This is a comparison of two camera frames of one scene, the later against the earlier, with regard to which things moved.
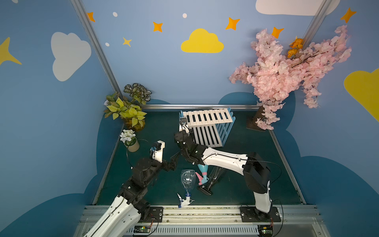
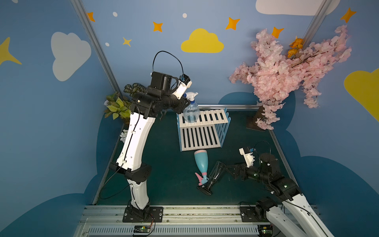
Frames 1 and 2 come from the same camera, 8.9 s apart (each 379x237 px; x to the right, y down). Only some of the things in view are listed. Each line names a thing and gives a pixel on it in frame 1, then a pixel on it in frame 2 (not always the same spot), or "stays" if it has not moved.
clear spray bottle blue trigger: x=188 y=179 to x=192 y=113
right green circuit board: x=265 y=230 stays
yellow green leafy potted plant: x=129 y=106 stays
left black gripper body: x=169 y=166 to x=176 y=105
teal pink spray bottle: x=204 y=179 stays
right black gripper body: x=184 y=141 to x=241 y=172
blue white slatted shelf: x=210 y=128 stays
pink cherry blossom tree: x=274 y=74 stays
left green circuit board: x=141 y=229 stays
